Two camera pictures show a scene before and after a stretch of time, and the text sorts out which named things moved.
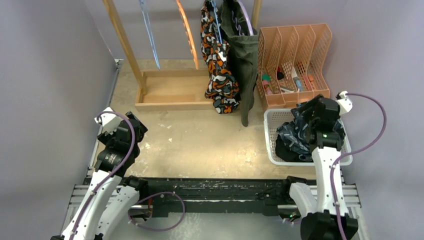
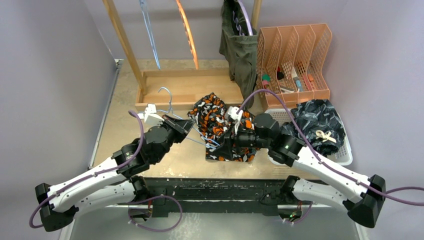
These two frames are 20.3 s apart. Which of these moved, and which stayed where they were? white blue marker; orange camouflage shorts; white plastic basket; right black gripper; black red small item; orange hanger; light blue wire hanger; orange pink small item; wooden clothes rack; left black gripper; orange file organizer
Moved: right black gripper; left black gripper; orange camouflage shorts
Stayed: orange pink small item; orange file organizer; wooden clothes rack; light blue wire hanger; white plastic basket; white blue marker; orange hanger; black red small item
